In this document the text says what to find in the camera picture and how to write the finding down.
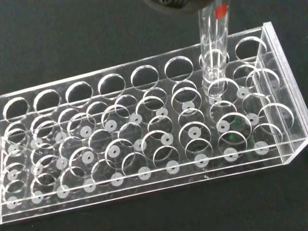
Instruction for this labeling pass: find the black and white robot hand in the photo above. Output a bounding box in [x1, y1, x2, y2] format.
[143, 0, 213, 14]

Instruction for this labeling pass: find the clear acrylic test tube rack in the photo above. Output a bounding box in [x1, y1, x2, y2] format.
[0, 21, 308, 223]

